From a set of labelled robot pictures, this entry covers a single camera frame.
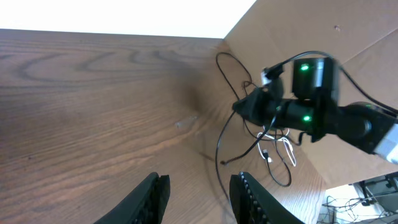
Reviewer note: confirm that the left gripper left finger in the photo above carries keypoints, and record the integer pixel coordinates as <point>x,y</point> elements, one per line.
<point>144,204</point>

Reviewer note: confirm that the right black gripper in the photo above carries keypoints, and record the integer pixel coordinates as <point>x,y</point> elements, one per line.
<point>260,106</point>

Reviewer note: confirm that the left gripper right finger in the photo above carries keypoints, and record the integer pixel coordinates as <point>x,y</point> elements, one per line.
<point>252,203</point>

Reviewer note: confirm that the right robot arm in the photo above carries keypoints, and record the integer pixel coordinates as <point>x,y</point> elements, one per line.
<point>315,111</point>

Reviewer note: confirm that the clutter beyond table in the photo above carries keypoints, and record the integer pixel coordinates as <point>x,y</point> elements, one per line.
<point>371,201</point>

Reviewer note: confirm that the right cardboard panel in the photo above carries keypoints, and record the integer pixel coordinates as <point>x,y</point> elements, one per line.
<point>296,50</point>

